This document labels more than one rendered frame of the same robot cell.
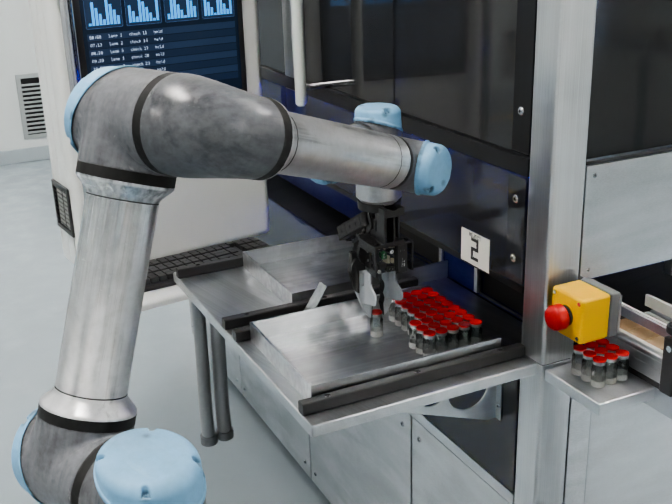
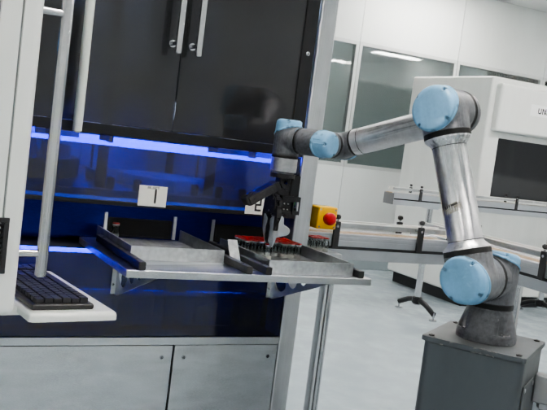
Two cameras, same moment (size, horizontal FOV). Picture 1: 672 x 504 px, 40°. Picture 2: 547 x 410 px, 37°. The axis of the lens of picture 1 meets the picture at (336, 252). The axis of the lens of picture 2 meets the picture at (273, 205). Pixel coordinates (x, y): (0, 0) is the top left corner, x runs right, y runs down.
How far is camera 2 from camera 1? 2.73 m
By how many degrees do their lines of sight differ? 90
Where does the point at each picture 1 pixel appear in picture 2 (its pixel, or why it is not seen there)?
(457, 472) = (226, 355)
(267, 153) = not seen: hidden behind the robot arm
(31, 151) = not seen: outside the picture
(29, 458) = (490, 272)
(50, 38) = (32, 52)
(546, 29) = (319, 86)
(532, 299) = (302, 219)
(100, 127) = (467, 111)
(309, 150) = not seen: hidden behind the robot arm
